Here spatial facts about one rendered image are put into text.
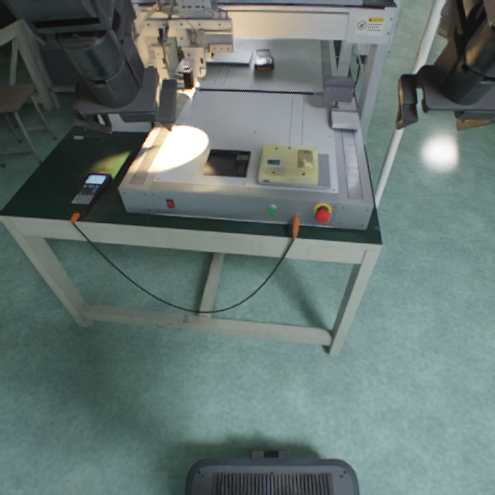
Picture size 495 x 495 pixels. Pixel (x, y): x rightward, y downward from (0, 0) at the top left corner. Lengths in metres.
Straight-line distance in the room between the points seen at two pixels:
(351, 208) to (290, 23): 0.58
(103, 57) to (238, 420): 1.35
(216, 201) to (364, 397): 1.03
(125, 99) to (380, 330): 1.53
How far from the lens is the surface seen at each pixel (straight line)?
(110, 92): 0.48
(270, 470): 1.24
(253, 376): 1.60
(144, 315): 1.63
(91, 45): 0.43
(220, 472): 1.24
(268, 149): 1.09
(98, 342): 1.81
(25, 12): 0.41
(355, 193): 1.02
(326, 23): 1.21
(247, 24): 1.22
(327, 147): 1.19
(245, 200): 0.99
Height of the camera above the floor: 1.49
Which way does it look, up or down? 48 degrees down
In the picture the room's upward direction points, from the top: 2 degrees counter-clockwise
